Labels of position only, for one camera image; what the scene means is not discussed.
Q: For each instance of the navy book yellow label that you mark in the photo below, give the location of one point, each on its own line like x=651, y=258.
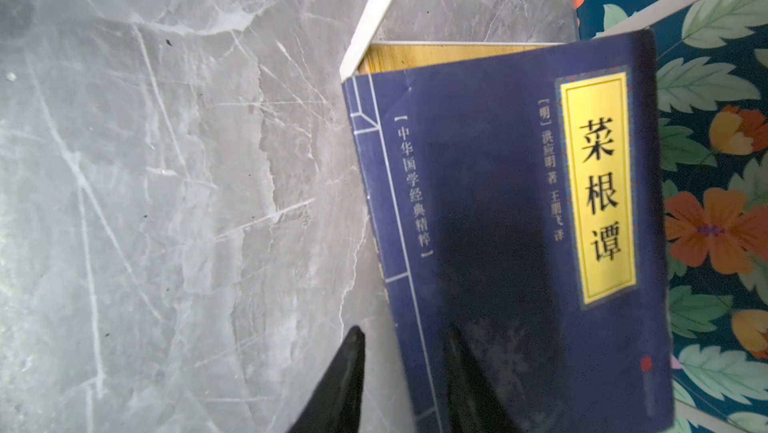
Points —
x=518, y=199

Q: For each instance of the white wooden two-tier shelf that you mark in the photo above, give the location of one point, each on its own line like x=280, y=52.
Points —
x=390, y=31

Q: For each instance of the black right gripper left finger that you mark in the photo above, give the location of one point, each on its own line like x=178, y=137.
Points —
x=335, y=404

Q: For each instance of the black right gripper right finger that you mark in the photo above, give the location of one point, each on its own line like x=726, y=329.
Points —
x=473, y=404

